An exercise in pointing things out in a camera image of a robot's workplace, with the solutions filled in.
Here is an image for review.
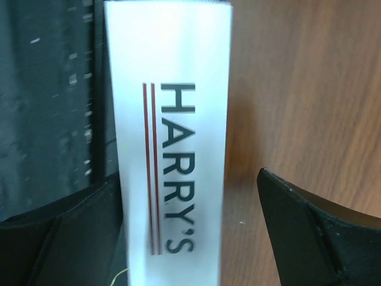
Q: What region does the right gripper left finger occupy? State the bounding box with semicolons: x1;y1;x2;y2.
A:
1;173;123;285

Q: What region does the white Harry's box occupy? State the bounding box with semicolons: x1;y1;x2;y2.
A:
105;1;233;285

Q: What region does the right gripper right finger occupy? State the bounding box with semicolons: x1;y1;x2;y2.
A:
257;168;380;285

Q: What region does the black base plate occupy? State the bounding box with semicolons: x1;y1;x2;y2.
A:
1;1;112;220

